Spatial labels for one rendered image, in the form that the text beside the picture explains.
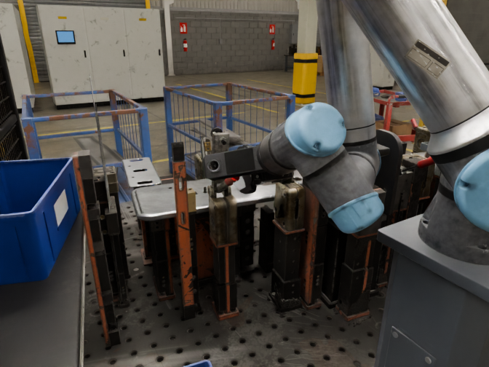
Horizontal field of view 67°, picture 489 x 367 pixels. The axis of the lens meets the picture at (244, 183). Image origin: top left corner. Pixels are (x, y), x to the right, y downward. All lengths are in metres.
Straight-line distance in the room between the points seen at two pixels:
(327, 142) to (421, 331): 0.39
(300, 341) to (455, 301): 0.47
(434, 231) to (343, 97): 0.26
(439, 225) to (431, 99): 0.25
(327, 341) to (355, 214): 0.56
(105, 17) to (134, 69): 1.16
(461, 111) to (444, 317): 0.35
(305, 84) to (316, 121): 7.94
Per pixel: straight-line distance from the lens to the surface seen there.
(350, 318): 1.11
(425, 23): 0.48
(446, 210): 0.67
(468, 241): 0.66
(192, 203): 0.93
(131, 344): 1.06
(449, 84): 0.48
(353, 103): 0.63
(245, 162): 0.65
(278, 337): 1.04
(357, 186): 0.54
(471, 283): 0.64
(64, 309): 0.66
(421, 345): 0.76
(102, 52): 8.86
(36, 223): 0.71
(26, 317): 0.67
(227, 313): 1.08
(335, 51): 0.63
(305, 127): 0.50
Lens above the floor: 1.42
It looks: 22 degrees down
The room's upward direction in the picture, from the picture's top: straight up
